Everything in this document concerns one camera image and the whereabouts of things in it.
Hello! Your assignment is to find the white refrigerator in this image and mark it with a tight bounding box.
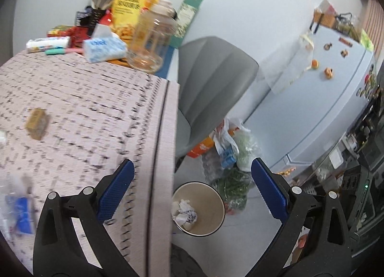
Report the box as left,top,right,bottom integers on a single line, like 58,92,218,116
242,21,379,167

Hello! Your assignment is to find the glass teapot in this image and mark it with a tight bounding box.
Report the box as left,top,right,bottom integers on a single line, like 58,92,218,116
334,12,361,38

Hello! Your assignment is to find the small brown box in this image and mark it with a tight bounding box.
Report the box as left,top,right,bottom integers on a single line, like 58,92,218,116
24,107,50,141

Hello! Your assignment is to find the red cloth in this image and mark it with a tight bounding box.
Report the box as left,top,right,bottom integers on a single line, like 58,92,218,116
70,26,94,48

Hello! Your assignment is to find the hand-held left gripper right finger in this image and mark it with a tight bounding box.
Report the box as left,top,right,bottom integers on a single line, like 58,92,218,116
244,157,353,277

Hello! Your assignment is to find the clear plastic jar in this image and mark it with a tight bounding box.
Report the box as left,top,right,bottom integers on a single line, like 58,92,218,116
126,0,178,74

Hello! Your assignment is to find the blue and white packet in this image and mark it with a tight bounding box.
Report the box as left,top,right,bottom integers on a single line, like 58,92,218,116
13,197,34,235

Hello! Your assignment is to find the red and pink vase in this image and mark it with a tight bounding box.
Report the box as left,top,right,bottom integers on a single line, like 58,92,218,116
99,8,116,30

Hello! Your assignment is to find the blue tissue pack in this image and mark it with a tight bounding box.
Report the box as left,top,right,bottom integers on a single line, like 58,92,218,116
82,23,128,63

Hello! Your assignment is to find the tall green box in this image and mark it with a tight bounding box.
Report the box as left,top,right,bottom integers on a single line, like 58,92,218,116
169,0,207,48

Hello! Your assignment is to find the red tin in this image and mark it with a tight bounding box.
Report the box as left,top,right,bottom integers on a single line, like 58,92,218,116
46,25,74,38

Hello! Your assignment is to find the grey chair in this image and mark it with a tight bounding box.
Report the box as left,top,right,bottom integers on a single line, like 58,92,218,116
174,36,260,164

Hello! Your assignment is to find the orange carton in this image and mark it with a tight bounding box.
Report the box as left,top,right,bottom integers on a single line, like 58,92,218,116
187,135,216,158

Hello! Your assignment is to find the pink patterned tablecloth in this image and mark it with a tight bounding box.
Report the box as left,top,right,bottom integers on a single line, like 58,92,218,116
0,48,181,277

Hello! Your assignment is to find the white rectangular packet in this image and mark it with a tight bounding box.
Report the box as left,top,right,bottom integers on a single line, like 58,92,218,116
26,36,71,54

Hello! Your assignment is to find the bag of green vegetables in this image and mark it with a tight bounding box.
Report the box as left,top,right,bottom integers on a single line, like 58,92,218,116
215,131,262,215

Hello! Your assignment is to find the yellow snack bag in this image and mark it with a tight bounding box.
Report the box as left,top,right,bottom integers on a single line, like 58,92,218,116
109,0,168,44

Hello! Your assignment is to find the black mesh pen holder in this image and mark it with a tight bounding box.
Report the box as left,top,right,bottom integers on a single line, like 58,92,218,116
74,6,102,27

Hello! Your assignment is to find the light green packet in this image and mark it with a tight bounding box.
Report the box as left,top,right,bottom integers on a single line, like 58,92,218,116
360,29,376,53

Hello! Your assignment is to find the black appliance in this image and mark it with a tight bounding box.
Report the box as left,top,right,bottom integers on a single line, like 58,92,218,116
345,151,384,258

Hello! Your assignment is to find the translucent hanging plastic bag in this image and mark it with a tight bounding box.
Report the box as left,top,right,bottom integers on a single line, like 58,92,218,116
263,33,316,95

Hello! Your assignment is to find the green and pink pen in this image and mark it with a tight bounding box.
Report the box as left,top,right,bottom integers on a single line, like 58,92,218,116
44,48,83,56

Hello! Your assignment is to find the orange wicker basket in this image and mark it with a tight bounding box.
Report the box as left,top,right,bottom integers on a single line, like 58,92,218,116
313,9,335,29

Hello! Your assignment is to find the clear plastic bag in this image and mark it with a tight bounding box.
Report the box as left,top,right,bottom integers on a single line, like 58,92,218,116
0,173,35,237

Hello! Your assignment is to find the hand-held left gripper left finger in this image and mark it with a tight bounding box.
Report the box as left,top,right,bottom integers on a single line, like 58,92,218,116
32,159,141,277

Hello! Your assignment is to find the beige trash bin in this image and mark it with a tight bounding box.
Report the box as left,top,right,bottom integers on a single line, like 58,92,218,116
171,181,226,237

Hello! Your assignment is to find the pink striped curtain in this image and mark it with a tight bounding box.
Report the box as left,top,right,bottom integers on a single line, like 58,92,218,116
359,0,384,66

